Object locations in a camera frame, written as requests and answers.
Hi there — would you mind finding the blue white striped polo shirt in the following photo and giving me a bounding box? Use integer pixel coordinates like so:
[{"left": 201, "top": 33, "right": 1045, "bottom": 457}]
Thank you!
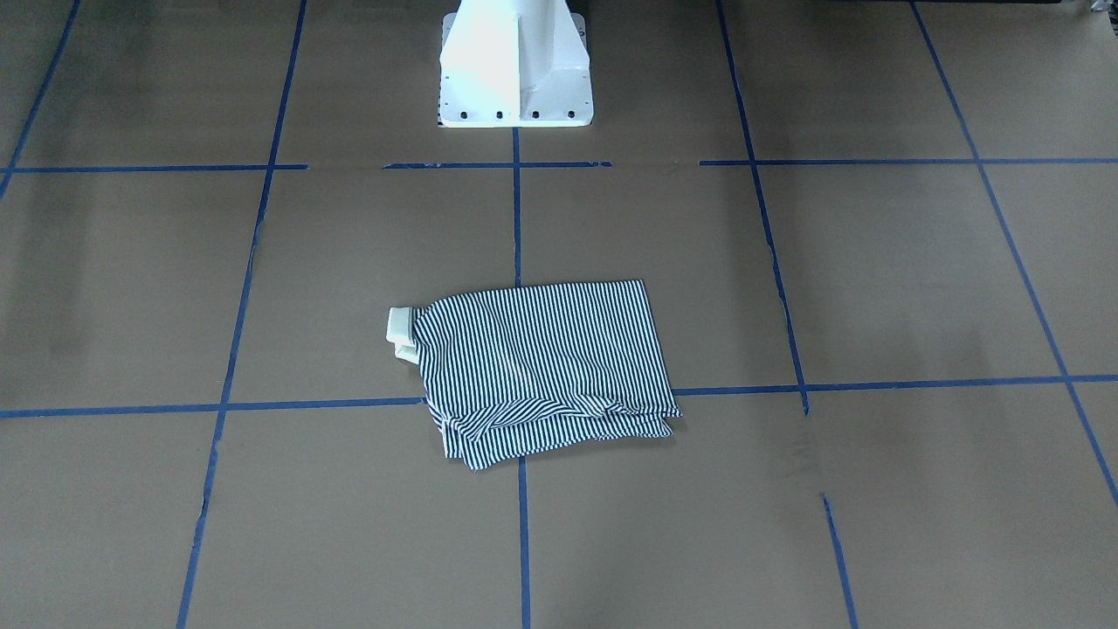
[{"left": 386, "top": 280, "right": 681, "bottom": 473}]

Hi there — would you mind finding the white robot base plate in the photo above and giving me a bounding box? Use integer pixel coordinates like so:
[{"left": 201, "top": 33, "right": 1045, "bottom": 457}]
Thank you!
[{"left": 437, "top": 1, "right": 595, "bottom": 128}]

